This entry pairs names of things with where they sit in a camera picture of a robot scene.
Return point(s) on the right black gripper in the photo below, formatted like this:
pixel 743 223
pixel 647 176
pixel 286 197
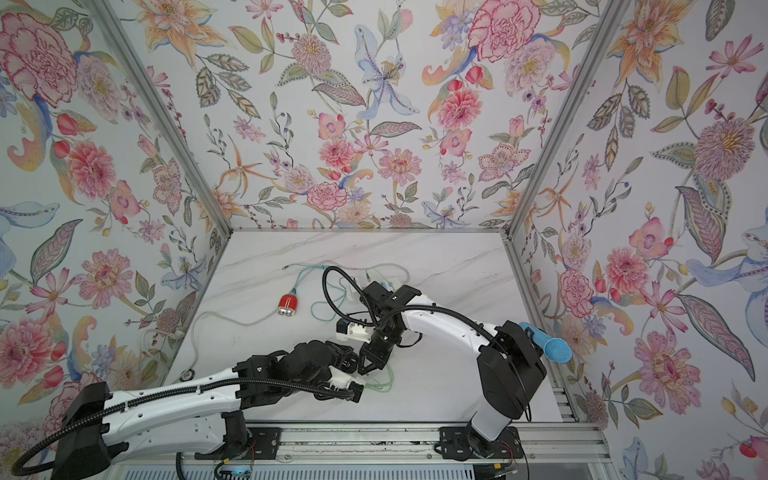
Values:
pixel 377 346

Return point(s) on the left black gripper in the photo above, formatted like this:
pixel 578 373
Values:
pixel 339 363

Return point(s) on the white power strip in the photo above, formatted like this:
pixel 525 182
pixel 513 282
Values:
pixel 371 273

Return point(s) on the red electric shaver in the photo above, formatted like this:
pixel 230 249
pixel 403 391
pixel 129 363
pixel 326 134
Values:
pixel 288 303

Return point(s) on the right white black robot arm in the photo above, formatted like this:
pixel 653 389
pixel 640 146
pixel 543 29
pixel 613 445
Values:
pixel 508 361

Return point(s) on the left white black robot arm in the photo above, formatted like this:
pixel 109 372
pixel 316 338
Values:
pixel 206 415

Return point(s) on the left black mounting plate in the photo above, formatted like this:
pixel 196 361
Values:
pixel 252 444

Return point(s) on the black mounting plate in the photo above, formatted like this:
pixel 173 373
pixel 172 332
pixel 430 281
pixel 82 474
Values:
pixel 463 443
pixel 252 444

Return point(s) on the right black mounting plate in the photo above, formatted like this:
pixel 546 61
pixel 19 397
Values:
pixel 463 443

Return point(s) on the blue microphone on stand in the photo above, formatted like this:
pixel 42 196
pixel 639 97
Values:
pixel 555 349

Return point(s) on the small round ring object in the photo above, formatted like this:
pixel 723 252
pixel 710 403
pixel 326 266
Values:
pixel 187 375

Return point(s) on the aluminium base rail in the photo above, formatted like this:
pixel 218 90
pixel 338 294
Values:
pixel 386 443

